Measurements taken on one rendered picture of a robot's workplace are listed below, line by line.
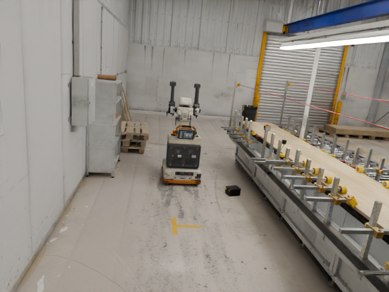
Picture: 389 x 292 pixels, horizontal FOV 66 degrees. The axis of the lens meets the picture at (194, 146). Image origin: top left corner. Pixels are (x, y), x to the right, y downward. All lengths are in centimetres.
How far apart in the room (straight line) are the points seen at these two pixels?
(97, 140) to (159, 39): 674
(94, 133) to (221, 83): 720
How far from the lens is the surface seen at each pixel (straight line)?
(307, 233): 382
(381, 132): 1244
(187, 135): 478
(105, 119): 498
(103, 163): 517
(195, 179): 500
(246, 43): 1168
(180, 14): 1132
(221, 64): 1142
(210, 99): 1144
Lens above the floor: 195
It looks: 15 degrees down
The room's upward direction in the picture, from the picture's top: 6 degrees clockwise
